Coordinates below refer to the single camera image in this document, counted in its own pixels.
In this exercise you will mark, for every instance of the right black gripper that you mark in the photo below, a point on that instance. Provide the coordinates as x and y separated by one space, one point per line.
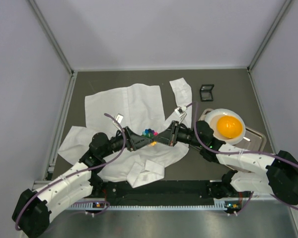
174 133

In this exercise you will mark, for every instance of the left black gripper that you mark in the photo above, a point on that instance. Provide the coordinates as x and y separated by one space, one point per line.
128 139

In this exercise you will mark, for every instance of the colourful pompom brooch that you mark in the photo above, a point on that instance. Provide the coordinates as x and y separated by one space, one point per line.
149 133

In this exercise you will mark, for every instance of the white shirt garment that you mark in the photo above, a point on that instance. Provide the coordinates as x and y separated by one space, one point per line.
142 108

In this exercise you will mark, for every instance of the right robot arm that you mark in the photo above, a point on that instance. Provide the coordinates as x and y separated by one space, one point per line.
275 174

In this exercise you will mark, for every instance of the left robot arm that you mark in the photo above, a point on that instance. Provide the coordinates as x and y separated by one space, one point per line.
35 210

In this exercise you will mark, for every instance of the small black open box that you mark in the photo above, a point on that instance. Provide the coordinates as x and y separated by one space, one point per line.
206 92

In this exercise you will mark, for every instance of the white bowl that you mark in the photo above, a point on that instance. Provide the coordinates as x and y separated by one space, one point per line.
212 119

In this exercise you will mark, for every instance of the metal tray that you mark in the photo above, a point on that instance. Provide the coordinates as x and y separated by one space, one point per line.
253 140

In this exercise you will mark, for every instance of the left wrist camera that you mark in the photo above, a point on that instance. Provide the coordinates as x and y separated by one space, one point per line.
117 120

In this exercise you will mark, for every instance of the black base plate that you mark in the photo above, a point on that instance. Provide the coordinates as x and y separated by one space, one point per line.
165 193

